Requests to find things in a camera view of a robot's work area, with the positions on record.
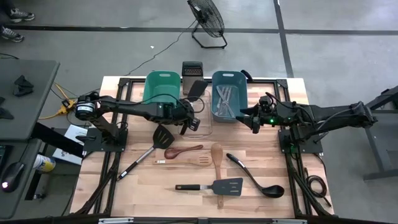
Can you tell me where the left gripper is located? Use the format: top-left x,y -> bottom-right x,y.
169,102 -> 201,136

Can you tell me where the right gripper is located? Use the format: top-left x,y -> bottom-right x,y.
235,105 -> 282,134

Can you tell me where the black slotted turner steel handle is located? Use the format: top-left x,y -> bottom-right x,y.
116,124 -> 175,182

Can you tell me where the dark brown wooden spoon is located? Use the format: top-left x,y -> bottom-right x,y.
164,144 -> 205,160

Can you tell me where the light wooden slotted spatula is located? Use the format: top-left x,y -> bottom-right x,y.
152,155 -> 213,167

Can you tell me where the long bamboo spoon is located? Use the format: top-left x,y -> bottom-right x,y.
210,142 -> 224,208

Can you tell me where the green plastic bin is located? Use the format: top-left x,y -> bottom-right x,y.
142,70 -> 182,108

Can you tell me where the black slotted spatula black handle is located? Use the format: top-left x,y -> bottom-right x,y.
175,177 -> 244,197

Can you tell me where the black plastic ladle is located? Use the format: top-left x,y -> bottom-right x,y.
226,152 -> 285,199

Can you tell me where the clear plastic container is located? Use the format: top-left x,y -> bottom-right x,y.
177,88 -> 214,139

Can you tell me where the blue-grey plastic bin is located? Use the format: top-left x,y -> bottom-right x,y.
211,70 -> 249,124

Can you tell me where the black floor fan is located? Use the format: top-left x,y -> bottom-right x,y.
187,0 -> 228,50

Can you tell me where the white paper booklet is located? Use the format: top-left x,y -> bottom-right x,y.
52,124 -> 90,166

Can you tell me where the black metal desk stand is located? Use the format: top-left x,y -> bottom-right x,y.
362,85 -> 398,181

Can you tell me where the white and yellow can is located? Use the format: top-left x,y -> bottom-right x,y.
32,154 -> 57,174

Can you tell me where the grey desk surface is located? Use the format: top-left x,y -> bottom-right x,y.
0,138 -> 43,220
0,59 -> 60,142

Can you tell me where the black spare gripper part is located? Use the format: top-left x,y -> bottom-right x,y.
12,74 -> 34,96
0,96 -> 15,121

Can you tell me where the black computer mouse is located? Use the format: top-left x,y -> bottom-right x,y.
1,161 -> 25,193

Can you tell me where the person's shoe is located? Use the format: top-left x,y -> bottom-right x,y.
7,7 -> 35,23
0,25 -> 25,44

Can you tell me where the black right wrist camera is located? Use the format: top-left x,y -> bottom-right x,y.
259,95 -> 274,109

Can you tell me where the black aluminium table frame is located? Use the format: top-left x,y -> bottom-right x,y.
70,77 -> 335,218

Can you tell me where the metal box grater black handle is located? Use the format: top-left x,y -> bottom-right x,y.
182,60 -> 205,96

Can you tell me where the black fan power cable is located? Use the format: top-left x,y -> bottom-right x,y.
124,20 -> 198,77

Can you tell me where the coiled black cable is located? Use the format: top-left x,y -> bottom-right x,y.
303,167 -> 332,208

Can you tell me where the silver metal bracket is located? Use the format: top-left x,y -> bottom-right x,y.
272,218 -> 308,224
98,217 -> 134,224

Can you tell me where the yellow power cable with plug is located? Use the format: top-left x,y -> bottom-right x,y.
39,82 -> 78,121

